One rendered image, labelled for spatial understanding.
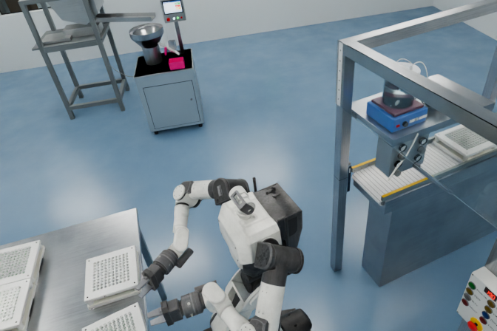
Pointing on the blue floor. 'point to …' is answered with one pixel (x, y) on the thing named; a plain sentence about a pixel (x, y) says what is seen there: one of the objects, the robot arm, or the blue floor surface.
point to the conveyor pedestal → (418, 235)
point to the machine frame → (370, 41)
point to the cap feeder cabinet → (169, 92)
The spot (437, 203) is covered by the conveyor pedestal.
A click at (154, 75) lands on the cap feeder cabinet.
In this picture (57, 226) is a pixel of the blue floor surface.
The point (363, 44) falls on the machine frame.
